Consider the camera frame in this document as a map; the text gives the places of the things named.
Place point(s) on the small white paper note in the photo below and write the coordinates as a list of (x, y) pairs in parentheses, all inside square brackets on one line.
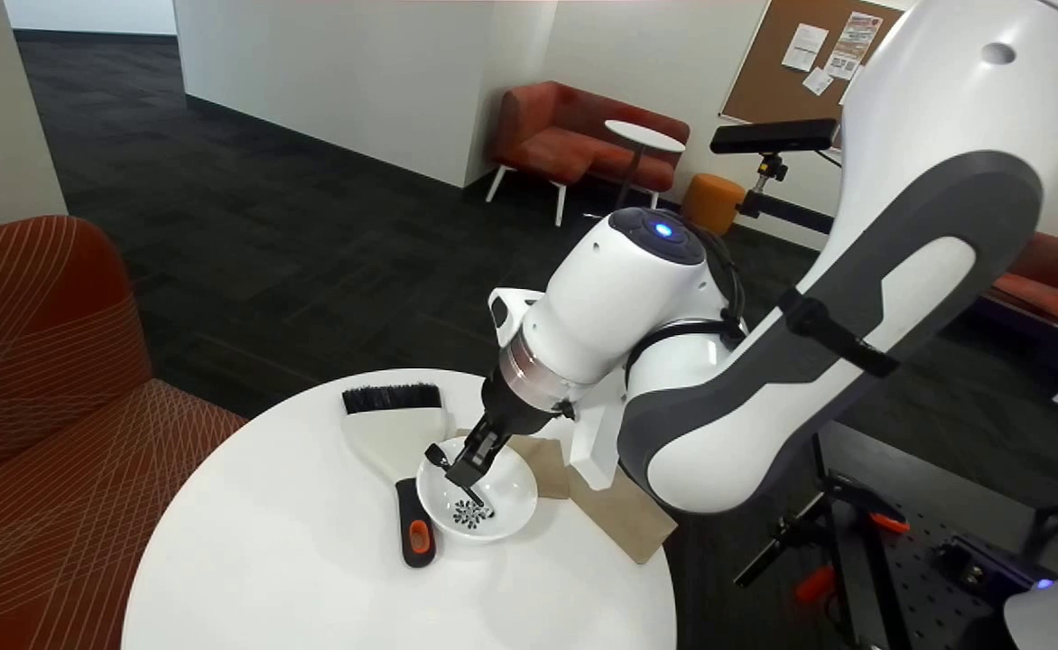
[(816, 81)]

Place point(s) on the orange ottoman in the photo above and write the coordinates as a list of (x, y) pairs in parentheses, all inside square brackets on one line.
[(715, 202)]

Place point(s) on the white paper sheet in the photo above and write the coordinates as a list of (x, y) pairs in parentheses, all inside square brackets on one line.
[(857, 38), (805, 46)]

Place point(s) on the red upholstered bench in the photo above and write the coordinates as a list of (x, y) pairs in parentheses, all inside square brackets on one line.
[(1050, 294)]

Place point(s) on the cork pin board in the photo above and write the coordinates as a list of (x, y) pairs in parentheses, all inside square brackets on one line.
[(782, 83)]

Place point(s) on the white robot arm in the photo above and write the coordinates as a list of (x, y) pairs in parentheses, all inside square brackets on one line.
[(695, 300)]

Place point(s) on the black camera stand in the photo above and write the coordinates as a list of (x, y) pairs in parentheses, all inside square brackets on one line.
[(782, 199)]

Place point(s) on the small brown cardboard piece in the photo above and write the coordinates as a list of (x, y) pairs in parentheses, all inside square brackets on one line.
[(544, 464)]

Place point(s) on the white bowl snowflake print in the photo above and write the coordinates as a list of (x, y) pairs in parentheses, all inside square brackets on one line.
[(511, 501)]

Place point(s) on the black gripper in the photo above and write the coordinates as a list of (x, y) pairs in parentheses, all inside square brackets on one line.
[(495, 432)]

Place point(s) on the small round white side table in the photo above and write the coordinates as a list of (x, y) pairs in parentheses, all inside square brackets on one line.
[(642, 135)]

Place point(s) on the red sofa white legs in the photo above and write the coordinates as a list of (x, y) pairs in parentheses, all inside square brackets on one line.
[(563, 137)]

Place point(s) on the large brown cardboard piece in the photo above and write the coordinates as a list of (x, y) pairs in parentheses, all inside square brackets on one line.
[(629, 519)]

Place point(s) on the orange striped armchair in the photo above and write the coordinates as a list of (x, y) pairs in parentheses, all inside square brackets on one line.
[(50, 422)]

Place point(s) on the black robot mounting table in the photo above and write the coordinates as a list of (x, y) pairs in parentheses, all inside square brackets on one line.
[(961, 507)]

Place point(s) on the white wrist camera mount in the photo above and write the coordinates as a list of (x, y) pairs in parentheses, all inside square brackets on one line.
[(511, 314)]

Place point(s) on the black stereo camera bar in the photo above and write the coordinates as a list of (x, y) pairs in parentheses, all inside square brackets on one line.
[(772, 135)]

